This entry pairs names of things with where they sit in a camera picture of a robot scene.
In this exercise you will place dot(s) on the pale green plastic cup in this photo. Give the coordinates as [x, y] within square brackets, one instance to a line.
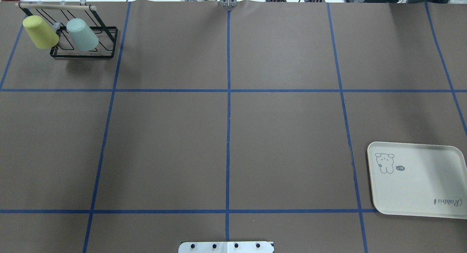
[82, 35]

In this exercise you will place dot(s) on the cream rabbit print tray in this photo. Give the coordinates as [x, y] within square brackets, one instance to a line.
[410, 179]

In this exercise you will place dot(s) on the yellow plastic cup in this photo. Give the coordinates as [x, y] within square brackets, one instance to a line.
[42, 35]

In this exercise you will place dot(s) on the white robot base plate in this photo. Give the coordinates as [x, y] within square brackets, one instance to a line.
[227, 247]

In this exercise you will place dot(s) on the black wire cup rack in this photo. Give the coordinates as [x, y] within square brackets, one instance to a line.
[57, 16]

